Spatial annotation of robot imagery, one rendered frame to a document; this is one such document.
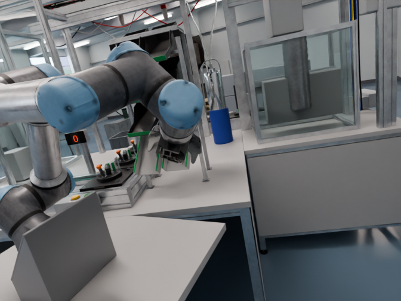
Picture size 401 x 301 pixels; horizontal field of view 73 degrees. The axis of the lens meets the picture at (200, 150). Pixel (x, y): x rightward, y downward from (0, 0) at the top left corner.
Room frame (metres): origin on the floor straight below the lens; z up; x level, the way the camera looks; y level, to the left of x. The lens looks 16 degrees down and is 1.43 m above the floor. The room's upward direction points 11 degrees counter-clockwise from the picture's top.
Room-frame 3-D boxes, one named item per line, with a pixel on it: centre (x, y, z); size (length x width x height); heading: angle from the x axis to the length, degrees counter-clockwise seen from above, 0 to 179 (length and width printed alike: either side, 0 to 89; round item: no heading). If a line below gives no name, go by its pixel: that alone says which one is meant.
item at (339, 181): (2.02, -0.90, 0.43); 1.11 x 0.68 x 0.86; 80
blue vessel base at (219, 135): (2.13, -0.20, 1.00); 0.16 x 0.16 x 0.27
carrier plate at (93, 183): (1.44, 0.53, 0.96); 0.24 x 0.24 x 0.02; 80
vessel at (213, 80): (2.13, -0.20, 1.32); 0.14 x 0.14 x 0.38
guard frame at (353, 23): (2.03, -0.79, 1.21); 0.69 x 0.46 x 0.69; 80
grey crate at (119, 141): (3.56, 0.79, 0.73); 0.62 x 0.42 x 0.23; 80
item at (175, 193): (1.88, 0.45, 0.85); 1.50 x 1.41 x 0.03; 80
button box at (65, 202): (1.24, 0.65, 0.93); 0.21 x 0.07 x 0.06; 80
